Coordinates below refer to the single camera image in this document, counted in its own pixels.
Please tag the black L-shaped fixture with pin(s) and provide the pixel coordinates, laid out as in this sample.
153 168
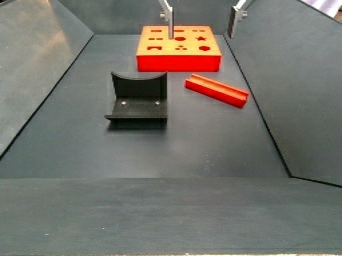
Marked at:
141 106

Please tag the red shape-sorter block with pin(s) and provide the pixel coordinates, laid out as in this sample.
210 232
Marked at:
191 51

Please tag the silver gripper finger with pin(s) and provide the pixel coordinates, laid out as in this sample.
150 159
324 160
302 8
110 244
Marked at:
237 15
167 15

